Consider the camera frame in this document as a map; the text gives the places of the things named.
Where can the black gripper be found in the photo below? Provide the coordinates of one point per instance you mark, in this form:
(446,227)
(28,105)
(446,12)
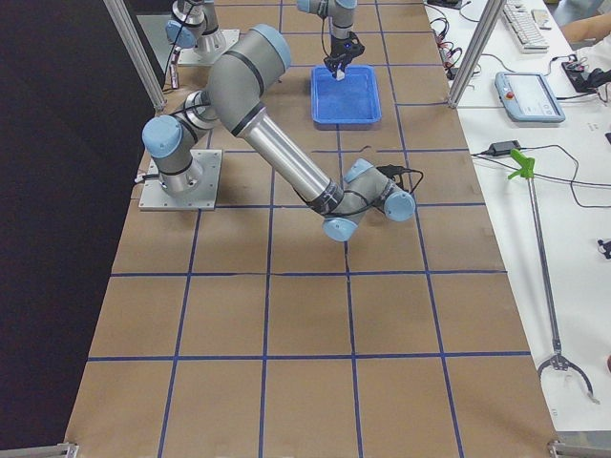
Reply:
(335,63)

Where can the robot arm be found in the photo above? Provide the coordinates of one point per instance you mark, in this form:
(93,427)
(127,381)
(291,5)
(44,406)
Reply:
(198,32)
(233,97)

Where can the blue plastic tray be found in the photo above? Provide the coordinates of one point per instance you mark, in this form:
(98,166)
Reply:
(352,103)

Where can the black power brick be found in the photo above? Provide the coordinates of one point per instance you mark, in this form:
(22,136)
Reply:
(503,148)

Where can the white keyboard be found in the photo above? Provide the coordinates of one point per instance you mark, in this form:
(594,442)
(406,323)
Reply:
(522,28)

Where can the teach pendant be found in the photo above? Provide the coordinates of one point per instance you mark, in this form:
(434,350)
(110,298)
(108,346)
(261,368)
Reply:
(527,97)

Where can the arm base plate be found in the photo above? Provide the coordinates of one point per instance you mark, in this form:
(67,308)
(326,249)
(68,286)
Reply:
(195,189)
(208,48)

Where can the aluminium frame post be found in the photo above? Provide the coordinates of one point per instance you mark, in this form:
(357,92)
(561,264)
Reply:
(482,33)

